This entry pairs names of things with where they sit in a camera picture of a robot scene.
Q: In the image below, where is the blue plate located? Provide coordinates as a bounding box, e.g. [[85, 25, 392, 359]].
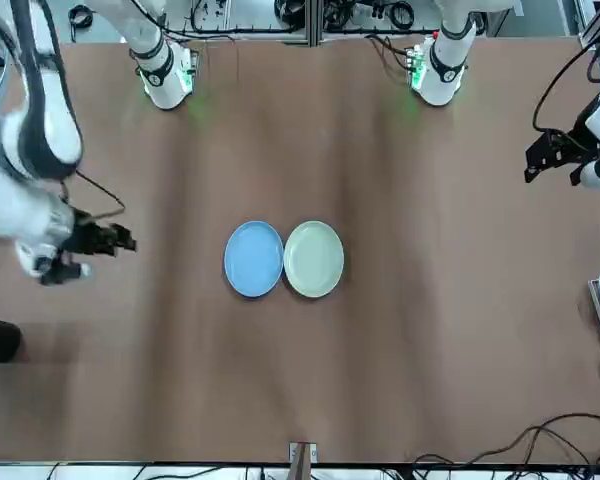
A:
[[223, 220, 285, 300]]

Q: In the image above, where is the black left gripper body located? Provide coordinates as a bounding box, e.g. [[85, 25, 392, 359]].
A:
[[559, 130, 600, 166]]

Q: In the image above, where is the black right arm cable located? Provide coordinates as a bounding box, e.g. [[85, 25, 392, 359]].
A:
[[9, 0, 126, 219]]

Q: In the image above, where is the aluminium frame post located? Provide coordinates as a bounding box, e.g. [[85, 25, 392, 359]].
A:
[[288, 442, 317, 480], [304, 0, 321, 47]]

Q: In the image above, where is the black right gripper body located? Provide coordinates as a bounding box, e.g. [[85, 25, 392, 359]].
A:
[[64, 209, 106, 256]]

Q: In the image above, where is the green plate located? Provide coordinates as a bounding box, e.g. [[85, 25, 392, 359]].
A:
[[283, 220, 345, 301]]

